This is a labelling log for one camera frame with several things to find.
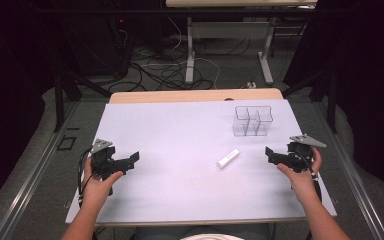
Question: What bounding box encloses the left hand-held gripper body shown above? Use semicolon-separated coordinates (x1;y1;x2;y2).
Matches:
90;137;128;182

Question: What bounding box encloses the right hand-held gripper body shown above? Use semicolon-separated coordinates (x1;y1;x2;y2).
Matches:
279;133;328;174

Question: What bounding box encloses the clear plastic compartment organizer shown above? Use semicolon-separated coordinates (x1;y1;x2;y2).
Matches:
232;105;274;137

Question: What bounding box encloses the small white tube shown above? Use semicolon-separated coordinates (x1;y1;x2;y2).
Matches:
216;148;241;170

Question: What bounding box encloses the person's left hand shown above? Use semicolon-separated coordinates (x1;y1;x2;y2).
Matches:
81;156;125;212

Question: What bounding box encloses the person's right hand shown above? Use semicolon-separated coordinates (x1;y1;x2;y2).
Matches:
276;147;323;205

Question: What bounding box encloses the white table mat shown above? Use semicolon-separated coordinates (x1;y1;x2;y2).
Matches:
65;99;338;225

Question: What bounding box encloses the black metal stand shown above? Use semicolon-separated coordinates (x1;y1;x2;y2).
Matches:
281;68;339;125
53;70;113;133

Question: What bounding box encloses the person's dark clothing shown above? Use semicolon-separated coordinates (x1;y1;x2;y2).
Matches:
131;222;273;240

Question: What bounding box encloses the wooden table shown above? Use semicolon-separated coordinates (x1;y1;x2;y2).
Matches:
108;88;285;105

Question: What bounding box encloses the black computer tower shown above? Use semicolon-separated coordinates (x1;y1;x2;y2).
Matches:
76;13;133;78

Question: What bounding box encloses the light wooden desk top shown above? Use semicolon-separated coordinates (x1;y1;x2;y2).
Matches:
165;0;318;9

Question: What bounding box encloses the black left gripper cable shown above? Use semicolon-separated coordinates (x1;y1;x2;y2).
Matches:
76;147;94;205

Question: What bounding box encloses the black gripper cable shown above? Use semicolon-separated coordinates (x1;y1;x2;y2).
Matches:
299;151;323;203
76;147;94;205

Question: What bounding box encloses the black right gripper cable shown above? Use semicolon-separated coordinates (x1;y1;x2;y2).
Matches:
299;151;323;203

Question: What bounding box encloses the aluminium rail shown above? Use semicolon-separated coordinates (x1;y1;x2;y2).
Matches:
0;101;81;240
313;99;384;240

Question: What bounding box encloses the tangle of black floor cables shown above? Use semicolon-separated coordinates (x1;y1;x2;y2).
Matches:
108;34;253;93

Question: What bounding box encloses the white floor cable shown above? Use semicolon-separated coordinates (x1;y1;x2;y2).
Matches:
143;16;222;90

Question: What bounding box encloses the white metal desk frame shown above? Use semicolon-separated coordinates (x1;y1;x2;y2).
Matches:
184;15;278;86

